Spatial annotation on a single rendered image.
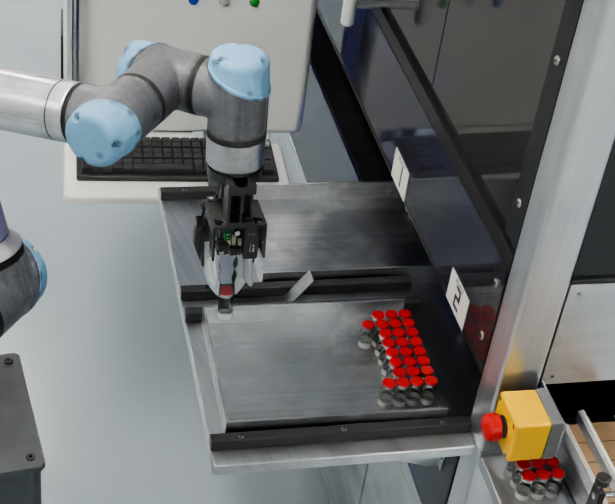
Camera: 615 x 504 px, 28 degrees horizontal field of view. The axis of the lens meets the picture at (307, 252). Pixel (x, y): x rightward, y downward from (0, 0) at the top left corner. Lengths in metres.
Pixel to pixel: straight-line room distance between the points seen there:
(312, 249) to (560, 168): 0.73
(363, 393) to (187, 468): 1.11
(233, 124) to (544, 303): 0.50
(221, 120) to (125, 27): 1.00
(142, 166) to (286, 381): 0.70
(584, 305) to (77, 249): 2.11
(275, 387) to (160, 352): 1.37
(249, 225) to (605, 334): 0.55
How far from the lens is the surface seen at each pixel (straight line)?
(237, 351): 2.00
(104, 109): 1.46
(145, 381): 3.22
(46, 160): 3.99
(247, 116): 1.54
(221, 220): 1.61
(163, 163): 2.53
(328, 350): 2.03
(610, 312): 1.80
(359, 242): 2.26
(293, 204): 2.33
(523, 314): 1.74
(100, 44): 2.54
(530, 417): 1.78
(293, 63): 2.59
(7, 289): 1.94
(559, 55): 1.62
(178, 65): 1.56
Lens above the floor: 2.23
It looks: 37 degrees down
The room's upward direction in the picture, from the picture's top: 8 degrees clockwise
